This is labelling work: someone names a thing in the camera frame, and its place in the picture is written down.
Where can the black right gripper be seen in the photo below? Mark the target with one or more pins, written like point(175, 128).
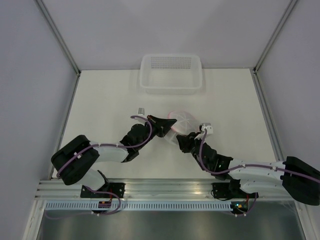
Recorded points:
point(185, 141)

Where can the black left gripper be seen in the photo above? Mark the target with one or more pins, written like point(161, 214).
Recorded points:
point(162, 125)

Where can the white mesh laundry bag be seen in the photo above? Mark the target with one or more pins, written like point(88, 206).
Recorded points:
point(186, 123)

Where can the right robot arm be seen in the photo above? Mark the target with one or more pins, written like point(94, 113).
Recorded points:
point(291, 177)

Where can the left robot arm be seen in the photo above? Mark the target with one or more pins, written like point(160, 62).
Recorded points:
point(74, 161)

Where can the white perforated plastic basket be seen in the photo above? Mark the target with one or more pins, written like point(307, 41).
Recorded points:
point(171, 74)

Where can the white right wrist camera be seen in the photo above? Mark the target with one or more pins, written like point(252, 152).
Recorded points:
point(206, 127)

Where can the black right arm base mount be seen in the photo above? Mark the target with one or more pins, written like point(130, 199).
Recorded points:
point(226, 191)

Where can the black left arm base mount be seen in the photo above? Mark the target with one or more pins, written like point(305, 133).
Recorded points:
point(110, 191)

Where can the right aluminium frame post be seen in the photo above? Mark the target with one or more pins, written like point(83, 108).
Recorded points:
point(276, 32)

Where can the aluminium frame post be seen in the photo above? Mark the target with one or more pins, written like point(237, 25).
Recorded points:
point(276, 32)
point(57, 35)

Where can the white slotted cable duct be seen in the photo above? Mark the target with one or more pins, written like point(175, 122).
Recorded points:
point(134, 205)

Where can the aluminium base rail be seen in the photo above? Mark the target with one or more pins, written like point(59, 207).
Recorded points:
point(137, 189)

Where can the left aluminium frame post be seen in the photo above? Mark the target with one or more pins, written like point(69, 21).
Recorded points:
point(57, 35)

